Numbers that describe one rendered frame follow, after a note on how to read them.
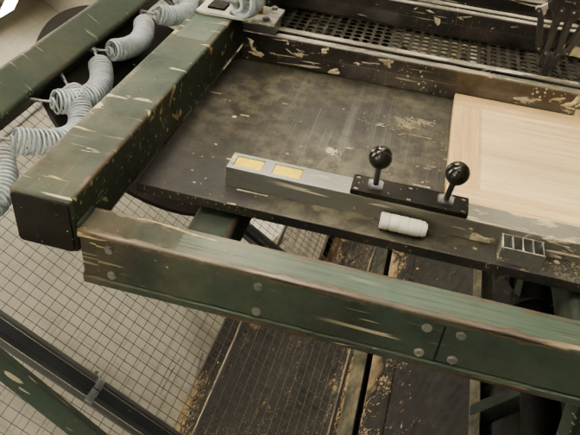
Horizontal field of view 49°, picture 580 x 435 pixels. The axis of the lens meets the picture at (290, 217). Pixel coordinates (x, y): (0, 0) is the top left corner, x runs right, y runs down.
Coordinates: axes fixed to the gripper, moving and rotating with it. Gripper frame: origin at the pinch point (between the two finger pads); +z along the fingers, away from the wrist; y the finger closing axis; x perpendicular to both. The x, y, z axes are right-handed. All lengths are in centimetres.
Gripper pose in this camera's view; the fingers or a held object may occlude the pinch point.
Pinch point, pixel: (545, 67)
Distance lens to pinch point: 162.1
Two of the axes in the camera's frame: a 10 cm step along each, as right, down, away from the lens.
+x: -2.4, 5.9, -7.7
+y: -9.7, -2.2, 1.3
